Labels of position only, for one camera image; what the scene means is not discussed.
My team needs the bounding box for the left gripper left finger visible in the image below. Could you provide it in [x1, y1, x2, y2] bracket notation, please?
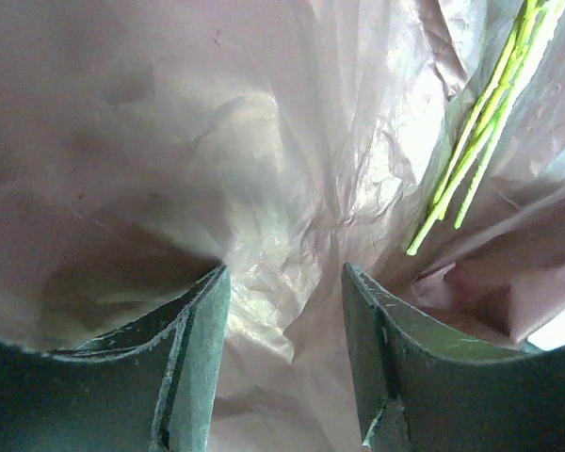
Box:
[0, 266, 231, 451]

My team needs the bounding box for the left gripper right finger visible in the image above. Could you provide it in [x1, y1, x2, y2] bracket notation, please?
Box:
[342, 264, 565, 451]

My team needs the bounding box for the flower bouquet red paper wrap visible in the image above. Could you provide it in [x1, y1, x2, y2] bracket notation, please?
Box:
[0, 1, 565, 451]

